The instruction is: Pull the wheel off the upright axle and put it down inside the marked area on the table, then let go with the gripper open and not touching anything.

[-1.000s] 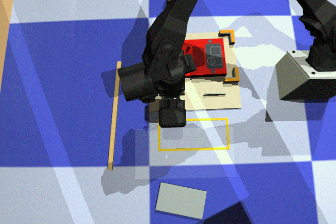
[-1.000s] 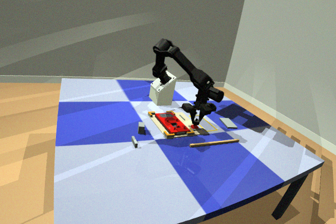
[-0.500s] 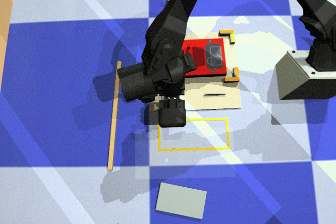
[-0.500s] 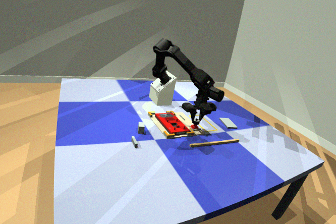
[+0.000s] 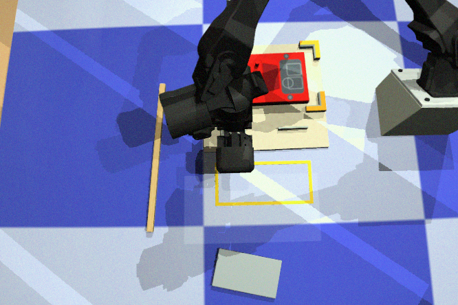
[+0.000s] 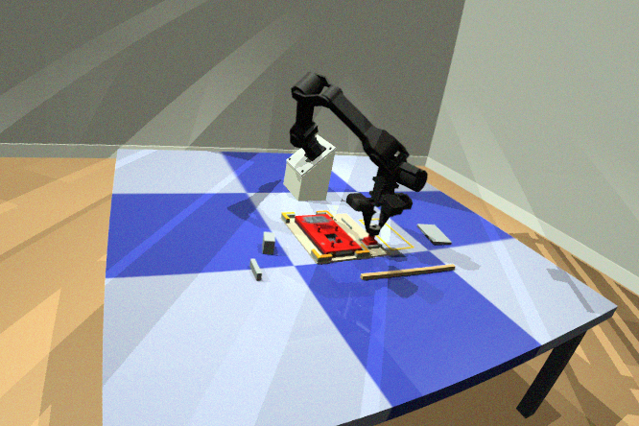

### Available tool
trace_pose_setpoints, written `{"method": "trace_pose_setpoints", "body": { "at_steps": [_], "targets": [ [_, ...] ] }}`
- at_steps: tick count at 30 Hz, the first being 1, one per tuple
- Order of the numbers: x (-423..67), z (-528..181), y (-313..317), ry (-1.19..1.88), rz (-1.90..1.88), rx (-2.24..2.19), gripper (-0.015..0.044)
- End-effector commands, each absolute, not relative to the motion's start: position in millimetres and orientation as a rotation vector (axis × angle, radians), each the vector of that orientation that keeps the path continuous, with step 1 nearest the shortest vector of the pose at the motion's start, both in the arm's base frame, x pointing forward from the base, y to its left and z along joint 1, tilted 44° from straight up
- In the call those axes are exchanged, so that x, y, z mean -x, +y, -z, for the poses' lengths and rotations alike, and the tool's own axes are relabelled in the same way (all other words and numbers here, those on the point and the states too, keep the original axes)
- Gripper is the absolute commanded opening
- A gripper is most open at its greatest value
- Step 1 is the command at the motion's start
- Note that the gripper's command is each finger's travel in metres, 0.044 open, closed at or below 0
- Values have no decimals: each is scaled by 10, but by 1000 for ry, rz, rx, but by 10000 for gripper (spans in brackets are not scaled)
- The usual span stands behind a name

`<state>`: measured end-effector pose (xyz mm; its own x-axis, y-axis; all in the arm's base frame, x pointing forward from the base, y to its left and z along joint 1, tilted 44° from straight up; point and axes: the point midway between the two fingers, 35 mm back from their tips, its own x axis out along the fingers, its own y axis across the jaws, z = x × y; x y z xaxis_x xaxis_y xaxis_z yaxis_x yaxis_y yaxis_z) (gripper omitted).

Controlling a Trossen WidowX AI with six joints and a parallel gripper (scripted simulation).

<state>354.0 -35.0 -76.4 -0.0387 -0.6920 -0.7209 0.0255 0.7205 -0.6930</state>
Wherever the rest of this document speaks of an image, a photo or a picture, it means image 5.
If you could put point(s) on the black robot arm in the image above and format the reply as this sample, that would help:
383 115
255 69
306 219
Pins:
225 48

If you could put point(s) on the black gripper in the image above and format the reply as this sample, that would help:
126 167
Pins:
234 152

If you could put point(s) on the yellow rectangular outline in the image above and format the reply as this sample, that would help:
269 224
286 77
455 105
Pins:
267 203

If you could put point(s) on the tan flat bar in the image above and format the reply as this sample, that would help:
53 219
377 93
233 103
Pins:
156 159

